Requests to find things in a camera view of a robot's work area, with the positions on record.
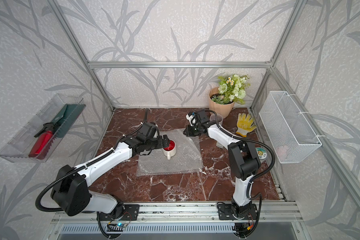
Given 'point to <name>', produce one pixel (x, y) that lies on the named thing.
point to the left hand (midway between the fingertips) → (165, 142)
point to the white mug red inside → (170, 151)
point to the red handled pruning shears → (44, 141)
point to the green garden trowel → (66, 118)
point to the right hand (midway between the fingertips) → (183, 131)
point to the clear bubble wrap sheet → (187, 159)
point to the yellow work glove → (244, 124)
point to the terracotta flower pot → (225, 110)
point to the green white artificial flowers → (232, 88)
